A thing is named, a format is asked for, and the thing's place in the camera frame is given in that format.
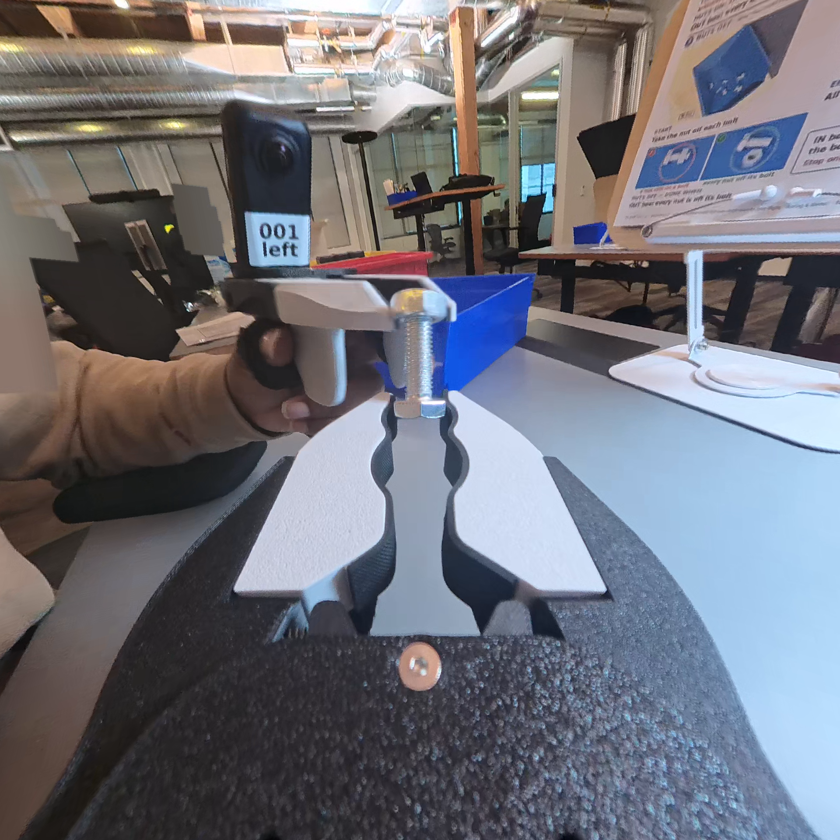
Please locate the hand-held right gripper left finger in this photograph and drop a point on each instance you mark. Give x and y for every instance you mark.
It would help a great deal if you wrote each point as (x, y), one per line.
(321, 505)

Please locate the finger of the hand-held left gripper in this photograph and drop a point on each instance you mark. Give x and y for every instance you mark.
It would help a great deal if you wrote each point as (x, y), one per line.
(420, 283)
(328, 302)

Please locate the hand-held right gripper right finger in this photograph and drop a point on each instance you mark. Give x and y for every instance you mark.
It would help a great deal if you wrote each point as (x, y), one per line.
(518, 512)

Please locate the long threaded silver bolt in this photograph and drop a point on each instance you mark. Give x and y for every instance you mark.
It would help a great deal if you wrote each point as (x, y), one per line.
(418, 354)

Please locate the blue plastic bin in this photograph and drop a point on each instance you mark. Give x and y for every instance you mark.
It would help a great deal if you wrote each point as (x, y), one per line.
(485, 328)
(590, 233)

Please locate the silver hex nut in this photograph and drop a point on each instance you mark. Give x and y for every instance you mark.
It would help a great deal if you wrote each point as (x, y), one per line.
(420, 409)

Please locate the person's left forearm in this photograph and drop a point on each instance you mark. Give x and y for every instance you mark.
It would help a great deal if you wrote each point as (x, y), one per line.
(131, 413)

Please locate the person's left hand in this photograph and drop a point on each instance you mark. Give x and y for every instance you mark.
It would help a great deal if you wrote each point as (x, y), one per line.
(295, 413)

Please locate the red plastic bin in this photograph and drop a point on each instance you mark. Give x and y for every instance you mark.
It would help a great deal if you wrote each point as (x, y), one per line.
(380, 262)

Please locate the wooden standing desk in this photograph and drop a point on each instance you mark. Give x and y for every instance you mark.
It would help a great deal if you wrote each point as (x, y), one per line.
(453, 192)

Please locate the black floor lamp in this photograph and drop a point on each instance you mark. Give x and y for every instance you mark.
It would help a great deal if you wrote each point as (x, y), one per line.
(359, 136)

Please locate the black office chair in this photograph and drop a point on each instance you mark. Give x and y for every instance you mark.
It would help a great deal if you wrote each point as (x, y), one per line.
(525, 223)

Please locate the black monitor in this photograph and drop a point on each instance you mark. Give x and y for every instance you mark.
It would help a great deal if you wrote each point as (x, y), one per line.
(111, 229)

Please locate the black chair armrest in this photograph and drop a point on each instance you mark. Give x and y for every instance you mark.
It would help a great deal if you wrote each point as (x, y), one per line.
(151, 489)

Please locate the white instruction sign stand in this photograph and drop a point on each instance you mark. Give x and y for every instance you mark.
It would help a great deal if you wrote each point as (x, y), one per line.
(722, 131)

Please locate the wooden post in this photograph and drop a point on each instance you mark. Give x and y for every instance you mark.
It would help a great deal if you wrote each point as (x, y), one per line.
(467, 131)

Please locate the silver air duct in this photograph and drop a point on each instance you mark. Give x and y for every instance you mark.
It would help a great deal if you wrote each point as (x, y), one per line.
(98, 65)

